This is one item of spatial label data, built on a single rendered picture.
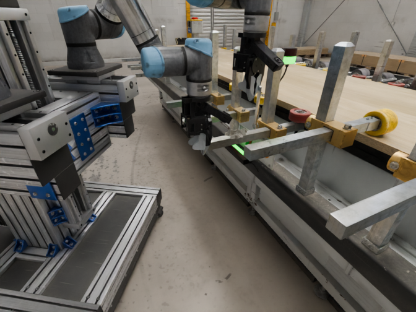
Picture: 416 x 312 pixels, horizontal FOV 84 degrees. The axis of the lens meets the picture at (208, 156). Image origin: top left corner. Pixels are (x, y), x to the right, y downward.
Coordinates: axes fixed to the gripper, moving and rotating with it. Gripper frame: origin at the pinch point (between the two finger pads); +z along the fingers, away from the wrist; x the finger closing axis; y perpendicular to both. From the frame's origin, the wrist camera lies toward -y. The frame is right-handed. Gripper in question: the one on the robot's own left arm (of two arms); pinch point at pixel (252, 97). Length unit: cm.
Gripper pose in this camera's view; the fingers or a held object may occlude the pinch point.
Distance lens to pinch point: 83.8
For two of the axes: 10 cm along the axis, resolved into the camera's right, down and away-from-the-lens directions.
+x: -7.1, 3.6, -6.1
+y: -7.0, -3.9, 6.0
